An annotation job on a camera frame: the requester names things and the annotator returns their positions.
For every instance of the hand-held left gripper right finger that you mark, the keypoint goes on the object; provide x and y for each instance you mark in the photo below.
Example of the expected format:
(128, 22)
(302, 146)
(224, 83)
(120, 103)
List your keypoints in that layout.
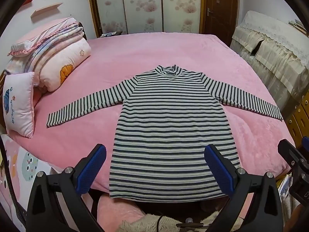
(218, 169)

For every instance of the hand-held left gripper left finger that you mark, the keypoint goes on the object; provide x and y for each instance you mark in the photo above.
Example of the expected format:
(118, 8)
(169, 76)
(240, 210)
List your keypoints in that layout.
(93, 166)

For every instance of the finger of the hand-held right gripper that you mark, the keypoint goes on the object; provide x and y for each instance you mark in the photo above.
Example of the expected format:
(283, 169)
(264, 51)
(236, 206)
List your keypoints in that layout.
(289, 152)

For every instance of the striped long sleeve shirt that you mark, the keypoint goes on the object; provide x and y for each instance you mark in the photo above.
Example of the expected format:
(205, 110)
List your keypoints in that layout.
(169, 130)

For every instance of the yellow drawer cabinet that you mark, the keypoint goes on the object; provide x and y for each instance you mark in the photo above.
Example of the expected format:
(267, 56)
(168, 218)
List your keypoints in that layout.
(299, 118)

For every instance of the beige lace covered furniture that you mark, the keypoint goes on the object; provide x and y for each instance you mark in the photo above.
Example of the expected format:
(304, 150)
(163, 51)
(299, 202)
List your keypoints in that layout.
(277, 60)

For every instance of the white pink printed cushion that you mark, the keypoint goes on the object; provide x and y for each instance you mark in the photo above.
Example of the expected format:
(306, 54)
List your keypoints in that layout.
(19, 106)

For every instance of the folded cartoon print quilt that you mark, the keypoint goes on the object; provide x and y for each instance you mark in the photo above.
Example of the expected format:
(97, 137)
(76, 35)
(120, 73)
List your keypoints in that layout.
(67, 53)

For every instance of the pink blanket covered bed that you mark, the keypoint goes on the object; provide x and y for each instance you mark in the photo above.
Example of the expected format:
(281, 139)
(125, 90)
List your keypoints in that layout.
(120, 53)

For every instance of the row of books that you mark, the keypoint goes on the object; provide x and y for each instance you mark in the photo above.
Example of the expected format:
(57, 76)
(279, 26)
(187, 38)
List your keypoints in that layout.
(297, 25)

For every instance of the small blue white box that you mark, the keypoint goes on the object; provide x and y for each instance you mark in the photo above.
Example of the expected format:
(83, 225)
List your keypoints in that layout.
(109, 34)

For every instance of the pink frilled pillow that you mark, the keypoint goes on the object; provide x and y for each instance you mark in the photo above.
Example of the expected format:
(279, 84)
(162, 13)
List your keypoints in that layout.
(31, 38)

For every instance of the brown wooden door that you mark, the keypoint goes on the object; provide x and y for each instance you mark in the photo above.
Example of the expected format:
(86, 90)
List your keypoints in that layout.
(222, 9)

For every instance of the floral sliding door wardrobe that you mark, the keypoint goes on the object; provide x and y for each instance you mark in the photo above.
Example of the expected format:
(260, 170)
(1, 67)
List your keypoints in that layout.
(142, 4)

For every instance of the wooden wall shelf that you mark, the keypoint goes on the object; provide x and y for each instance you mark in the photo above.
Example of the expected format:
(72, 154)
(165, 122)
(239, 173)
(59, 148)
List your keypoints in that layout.
(47, 10)

